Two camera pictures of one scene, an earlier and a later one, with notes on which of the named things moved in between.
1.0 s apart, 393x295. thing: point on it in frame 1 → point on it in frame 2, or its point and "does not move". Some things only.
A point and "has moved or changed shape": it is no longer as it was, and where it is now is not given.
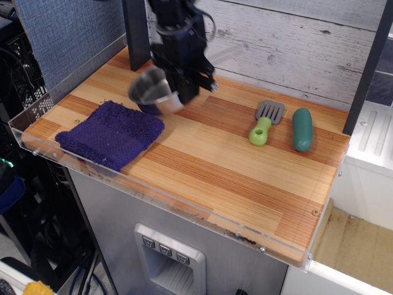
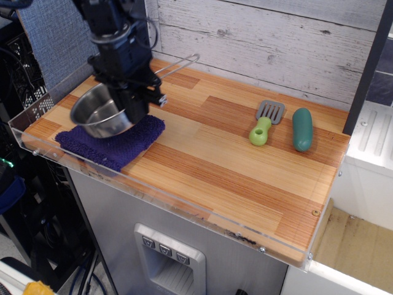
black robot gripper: [182, 48] → [126, 62]
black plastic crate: [23, 95] does not move
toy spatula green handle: [268, 112] does not move
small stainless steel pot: [151, 91] has moved or changed shape
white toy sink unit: [352, 252] does not move
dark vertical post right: [377, 45] does not move
